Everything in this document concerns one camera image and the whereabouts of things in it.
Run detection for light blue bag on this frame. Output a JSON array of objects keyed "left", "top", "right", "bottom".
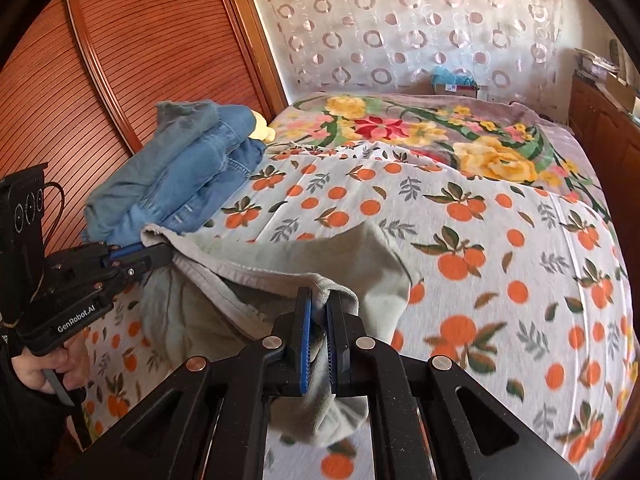
[{"left": 430, "top": 65, "right": 474, "bottom": 87}]

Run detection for person's left hand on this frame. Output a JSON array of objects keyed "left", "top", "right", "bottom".
[{"left": 10, "top": 334, "right": 90, "bottom": 395}]

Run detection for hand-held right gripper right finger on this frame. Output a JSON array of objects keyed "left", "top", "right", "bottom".
[{"left": 325, "top": 293, "right": 581, "bottom": 480}]

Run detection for orange fruit print bedsheet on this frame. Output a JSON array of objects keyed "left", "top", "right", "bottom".
[{"left": 80, "top": 142, "right": 631, "bottom": 480}]

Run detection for wooden cabinet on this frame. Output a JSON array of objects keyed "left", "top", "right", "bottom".
[{"left": 567, "top": 75, "right": 640, "bottom": 221}]

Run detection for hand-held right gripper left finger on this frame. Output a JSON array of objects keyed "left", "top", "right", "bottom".
[{"left": 75, "top": 287, "right": 314, "bottom": 480}]

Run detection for floral blanket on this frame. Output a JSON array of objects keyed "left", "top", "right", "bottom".
[{"left": 265, "top": 92, "right": 613, "bottom": 221}]

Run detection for small cardboard box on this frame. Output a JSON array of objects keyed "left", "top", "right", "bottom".
[{"left": 431, "top": 80, "right": 480, "bottom": 100}]

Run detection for wooden slatted wardrobe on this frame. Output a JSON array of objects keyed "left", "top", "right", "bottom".
[{"left": 0, "top": 0, "right": 290, "bottom": 321}]

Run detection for open cardboard box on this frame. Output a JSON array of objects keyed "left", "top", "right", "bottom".
[{"left": 600, "top": 72, "right": 640, "bottom": 112}]

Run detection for stack of papers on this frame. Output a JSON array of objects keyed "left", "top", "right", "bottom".
[{"left": 572, "top": 47, "right": 621, "bottom": 79}]

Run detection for black cable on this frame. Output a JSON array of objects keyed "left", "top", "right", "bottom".
[{"left": 42, "top": 182, "right": 67, "bottom": 228}]

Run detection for grey-green pants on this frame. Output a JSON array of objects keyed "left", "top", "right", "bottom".
[{"left": 140, "top": 220, "right": 423, "bottom": 448}]

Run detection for yellow soft item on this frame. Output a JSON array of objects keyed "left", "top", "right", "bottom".
[{"left": 247, "top": 108, "right": 276, "bottom": 143}]

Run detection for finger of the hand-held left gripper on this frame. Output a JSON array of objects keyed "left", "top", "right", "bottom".
[
  {"left": 114, "top": 247, "right": 174, "bottom": 281},
  {"left": 102, "top": 241, "right": 151, "bottom": 264}
]

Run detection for circle pattern curtain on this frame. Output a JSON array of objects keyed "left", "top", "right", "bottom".
[{"left": 240, "top": 0, "right": 576, "bottom": 111}]

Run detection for blue denim jeans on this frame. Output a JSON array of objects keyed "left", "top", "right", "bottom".
[{"left": 112, "top": 105, "right": 266, "bottom": 236}]

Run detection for grey-blue faded jeans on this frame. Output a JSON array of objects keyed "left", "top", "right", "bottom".
[{"left": 82, "top": 100, "right": 223, "bottom": 242}]

